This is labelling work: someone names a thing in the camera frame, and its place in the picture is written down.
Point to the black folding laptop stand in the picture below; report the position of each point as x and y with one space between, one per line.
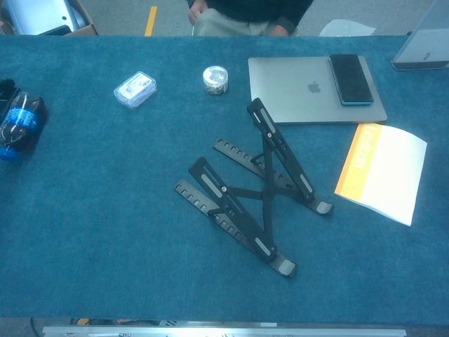
271 138

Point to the silver Apple laptop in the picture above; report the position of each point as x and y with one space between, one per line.
291 87

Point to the clear acrylic stand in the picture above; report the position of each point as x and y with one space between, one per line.
428 49

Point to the round silver tin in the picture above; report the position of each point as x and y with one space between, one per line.
215 79

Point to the clear plastic card box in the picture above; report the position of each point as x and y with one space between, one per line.
135 89

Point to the teal blue table cloth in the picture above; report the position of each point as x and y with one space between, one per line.
105 210

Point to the seated person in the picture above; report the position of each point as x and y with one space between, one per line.
228 21

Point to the black smartphone teal case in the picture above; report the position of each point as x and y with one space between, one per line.
350 79

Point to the yellow white Lexicon book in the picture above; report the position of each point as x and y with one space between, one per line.
386 172

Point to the white sheet on floor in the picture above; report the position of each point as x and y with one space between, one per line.
343 28

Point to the brown cardboard box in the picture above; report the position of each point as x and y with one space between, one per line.
89 29

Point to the yellow object under table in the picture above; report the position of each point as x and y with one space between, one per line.
83 321

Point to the cola bottle blue label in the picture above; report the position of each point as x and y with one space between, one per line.
21 119

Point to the silver device in box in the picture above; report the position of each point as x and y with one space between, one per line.
35 14

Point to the aluminium profile rail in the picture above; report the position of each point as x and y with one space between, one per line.
224 331

